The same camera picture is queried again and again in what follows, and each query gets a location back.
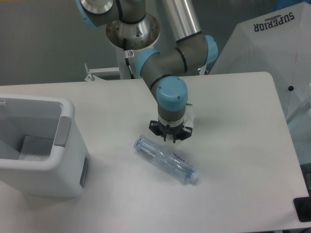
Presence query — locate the white trash can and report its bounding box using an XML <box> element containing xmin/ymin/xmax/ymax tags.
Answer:
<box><xmin>0</xmin><ymin>94</ymin><xmax>90</xmax><ymax>198</ymax></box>

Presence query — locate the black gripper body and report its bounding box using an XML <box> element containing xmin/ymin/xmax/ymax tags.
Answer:
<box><xmin>156</xmin><ymin>116</ymin><xmax>185</xmax><ymax>137</ymax></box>

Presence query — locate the black cable on pedestal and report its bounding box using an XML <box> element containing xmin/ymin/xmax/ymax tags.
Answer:
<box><xmin>122</xmin><ymin>37</ymin><xmax>136</xmax><ymax>80</ymax></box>

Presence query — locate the white metal base frame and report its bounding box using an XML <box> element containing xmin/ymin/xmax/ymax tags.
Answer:
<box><xmin>85</xmin><ymin>63</ymin><xmax>209</xmax><ymax>81</ymax></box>

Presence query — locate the white umbrella with Superior print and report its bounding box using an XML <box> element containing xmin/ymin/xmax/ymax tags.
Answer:
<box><xmin>211</xmin><ymin>2</ymin><xmax>311</xmax><ymax>119</ymax></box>

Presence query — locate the black device at table edge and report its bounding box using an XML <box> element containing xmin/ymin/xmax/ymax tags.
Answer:
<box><xmin>293</xmin><ymin>197</ymin><xmax>311</xmax><ymax>222</ymax></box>

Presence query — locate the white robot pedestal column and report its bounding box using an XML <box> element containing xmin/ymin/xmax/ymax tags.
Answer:
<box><xmin>106</xmin><ymin>13</ymin><xmax>160</xmax><ymax>74</ymax></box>

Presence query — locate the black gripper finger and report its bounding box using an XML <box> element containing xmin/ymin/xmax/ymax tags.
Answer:
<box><xmin>173</xmin><ymin>127</ymin><xmax>192</xmax><ymax>143</ymax></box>
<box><xmin>149</xmin><ymin>120</ymin><xmax>167</xmax><ymax>141</ymax></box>

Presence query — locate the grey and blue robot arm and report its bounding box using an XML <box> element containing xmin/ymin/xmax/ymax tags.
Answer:
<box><xmin>76</xmin><ymin>0</ymin><xmax>218</xmax><ymax>141</ymax></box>

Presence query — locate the clear plastic bottle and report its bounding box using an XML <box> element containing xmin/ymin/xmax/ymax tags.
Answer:
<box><xmin>134</xmin><ymin>135</ymin><xmax>198</xmax><ymax>184</ymax></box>

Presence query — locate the white plastic bag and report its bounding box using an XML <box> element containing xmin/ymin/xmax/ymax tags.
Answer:
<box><xmin>184</xmin><ymin>102</ymin><xmax>195</xmax><ymax>128</ymax></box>

